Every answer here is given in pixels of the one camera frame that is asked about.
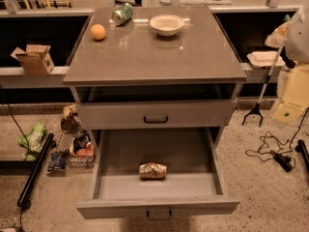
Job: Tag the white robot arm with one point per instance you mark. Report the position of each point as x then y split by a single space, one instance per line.
294 36

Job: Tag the closed upper drawer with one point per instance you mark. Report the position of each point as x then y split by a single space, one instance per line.
149 115

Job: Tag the grey drawer cabinet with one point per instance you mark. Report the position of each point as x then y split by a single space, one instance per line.
135 64

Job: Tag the green soda can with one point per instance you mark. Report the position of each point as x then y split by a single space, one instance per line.
122 14

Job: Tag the white bowl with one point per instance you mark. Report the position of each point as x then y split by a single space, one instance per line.
166 25

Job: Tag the reacher grabber tool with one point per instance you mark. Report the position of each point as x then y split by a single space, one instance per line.
265 81

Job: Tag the green chip bag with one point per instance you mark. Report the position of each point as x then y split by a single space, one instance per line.
32 141

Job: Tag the brown snack bag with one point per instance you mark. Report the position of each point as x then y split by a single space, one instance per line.
70 121

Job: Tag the white takeout container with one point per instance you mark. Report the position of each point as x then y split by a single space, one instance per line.
261 59

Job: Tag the open middle drawer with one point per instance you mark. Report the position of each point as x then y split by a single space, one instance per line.
192 186

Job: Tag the blue snack bag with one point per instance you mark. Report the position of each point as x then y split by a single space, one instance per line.
57 162

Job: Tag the orange fruit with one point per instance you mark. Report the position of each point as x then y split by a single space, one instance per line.
98 32

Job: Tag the cardboard box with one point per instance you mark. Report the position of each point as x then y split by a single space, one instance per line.
35 59

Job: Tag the wire basket with snacks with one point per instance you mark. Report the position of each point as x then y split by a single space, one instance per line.
79 150

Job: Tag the black pole on floor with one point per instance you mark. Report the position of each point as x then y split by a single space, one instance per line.
26 192

